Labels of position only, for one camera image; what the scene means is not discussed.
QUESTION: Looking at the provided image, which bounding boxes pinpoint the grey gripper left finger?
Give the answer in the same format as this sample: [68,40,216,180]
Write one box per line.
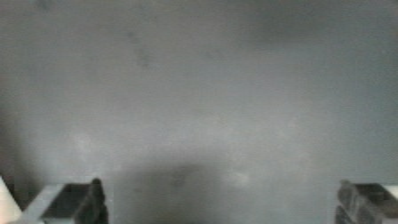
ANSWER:
[22,179,109,224]

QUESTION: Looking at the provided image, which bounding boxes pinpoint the white drawer box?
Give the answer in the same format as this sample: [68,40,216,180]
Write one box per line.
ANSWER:
[0,0,398,224]

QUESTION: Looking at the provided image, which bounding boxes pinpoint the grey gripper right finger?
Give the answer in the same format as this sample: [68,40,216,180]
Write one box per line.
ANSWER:
[335,180,398,224]

